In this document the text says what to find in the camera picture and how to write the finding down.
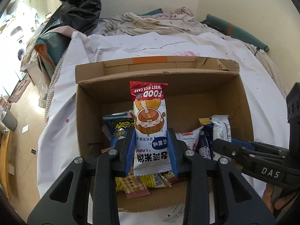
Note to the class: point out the blue and green chips bag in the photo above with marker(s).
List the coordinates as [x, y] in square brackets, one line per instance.
[119, 126]

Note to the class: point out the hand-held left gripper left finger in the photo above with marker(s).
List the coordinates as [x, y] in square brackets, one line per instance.
[130, 154]

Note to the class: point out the white washing machine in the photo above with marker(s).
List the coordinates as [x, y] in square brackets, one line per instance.
[20, 55]

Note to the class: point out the black plastic bag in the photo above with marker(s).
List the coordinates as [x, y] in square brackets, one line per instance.
[77, 7]

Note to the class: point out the yellow checkered snack packet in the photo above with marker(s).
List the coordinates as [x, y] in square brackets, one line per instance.
[130, 184]

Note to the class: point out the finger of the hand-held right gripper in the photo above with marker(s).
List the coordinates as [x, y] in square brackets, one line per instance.
[246, 144]
[234, 152]

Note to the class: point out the plain teal pillow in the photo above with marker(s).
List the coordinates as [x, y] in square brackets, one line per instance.
[152, 12]

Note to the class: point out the grey trash bin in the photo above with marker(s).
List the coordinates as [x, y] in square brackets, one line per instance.
[8, 120]

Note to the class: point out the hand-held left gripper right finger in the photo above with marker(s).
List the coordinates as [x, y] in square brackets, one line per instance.
[174, 159]

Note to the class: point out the teal and orange cushion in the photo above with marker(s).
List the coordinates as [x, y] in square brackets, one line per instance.
[51, 49]

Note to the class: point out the teal pillow with orange stripe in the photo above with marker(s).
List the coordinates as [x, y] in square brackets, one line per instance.
[239, 31]

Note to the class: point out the white and red snack packet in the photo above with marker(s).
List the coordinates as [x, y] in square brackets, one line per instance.
[188, 139]

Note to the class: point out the orange brown snack packet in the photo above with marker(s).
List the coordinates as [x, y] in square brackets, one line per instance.
[174, 177]

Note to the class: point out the white and blue snack packet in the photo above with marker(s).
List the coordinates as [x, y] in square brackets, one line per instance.
[221, 133]

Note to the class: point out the pink snack packet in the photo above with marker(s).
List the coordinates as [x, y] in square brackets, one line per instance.
[138, 193]

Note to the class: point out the brown cardboard box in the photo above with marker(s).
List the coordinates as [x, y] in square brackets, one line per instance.
[187, 86]

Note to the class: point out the patterned floor mat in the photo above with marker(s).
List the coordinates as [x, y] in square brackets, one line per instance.
[20, 90]

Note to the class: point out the clear printed wrapper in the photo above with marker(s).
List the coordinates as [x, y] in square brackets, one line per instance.
[175, 213]

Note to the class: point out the person's right hand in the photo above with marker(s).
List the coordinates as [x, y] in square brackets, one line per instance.
[286, 205]

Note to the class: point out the white paper sheet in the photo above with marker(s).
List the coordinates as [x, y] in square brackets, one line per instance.
[25, 129]

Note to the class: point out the small dark floor object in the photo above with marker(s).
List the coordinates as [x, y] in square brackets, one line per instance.
[33, 151]

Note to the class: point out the floral quilt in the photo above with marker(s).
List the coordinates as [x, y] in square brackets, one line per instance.
[152, 24]

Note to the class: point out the cartoon face rice cake packet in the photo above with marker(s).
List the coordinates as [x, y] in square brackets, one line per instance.
[150, 121]

